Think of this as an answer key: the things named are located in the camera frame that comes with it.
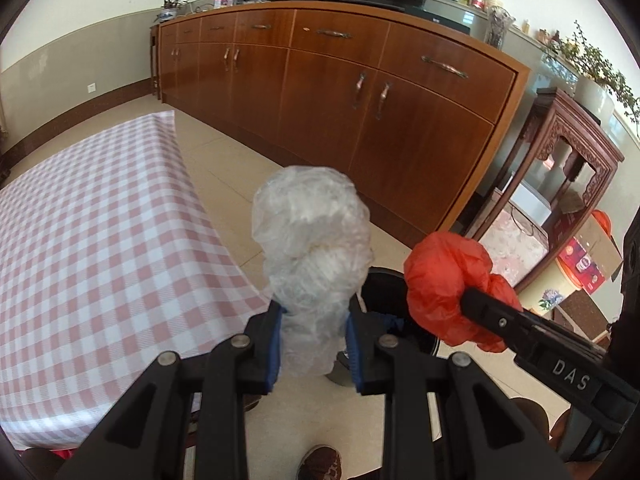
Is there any floral cloth cover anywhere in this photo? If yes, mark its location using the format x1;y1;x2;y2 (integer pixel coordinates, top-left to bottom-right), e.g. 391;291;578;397
477;200;548;286

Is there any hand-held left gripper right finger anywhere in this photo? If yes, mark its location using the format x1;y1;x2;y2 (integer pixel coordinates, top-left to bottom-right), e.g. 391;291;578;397
345;295;571;480

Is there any large potted plant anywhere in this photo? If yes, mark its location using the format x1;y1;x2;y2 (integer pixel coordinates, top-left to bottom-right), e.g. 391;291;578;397
542;32;640;126

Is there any white box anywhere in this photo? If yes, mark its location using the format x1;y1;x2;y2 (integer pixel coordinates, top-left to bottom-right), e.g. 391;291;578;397
510;180;556;226

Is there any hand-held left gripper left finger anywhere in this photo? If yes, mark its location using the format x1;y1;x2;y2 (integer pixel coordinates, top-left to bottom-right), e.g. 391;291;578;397
55;300;287;480

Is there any red plastic bag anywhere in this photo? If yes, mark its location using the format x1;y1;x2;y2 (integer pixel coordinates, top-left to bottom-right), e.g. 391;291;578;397
402;231;523;353

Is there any clear plastic bag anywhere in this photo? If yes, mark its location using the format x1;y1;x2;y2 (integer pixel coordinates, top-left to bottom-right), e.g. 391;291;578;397
251;164;375;378

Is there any small potted plant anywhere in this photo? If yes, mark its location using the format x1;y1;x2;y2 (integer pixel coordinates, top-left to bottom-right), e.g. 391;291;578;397
159;0;191;23

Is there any carved wooden stand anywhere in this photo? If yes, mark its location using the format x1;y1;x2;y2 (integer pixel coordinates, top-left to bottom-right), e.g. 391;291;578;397
462;86;626;293

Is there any long wooden sideboard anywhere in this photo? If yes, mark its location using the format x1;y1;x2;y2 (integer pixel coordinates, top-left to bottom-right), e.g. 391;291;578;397
150;7;532;248

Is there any person's left shoe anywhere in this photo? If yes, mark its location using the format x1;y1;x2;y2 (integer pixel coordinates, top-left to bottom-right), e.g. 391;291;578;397
296;444;343;480

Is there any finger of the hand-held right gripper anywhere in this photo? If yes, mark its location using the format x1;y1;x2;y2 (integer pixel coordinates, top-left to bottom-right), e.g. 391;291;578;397
459;286;608;361

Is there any pink checkered tablecloth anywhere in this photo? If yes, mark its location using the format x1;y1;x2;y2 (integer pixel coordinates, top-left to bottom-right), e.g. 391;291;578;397
0;112;273;453

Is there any black trash bin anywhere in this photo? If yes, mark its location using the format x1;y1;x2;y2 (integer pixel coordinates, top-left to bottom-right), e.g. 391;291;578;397
327;266;441;388

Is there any glass vase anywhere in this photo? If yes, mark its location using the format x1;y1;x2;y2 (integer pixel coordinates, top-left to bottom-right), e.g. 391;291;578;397
484;5;516;51

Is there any cardboard box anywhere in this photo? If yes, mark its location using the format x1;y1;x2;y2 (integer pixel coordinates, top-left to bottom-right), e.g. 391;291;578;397
575;210;623;281

